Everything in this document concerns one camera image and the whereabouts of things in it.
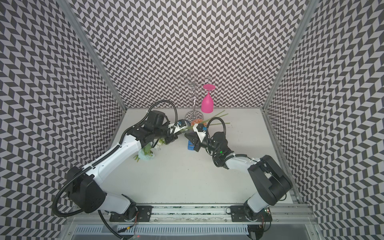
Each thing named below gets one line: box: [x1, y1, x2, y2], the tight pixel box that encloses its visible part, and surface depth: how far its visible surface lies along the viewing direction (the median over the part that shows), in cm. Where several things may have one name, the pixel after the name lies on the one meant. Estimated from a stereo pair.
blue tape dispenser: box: [188, 140, 195, 151], surface depth 97 cm
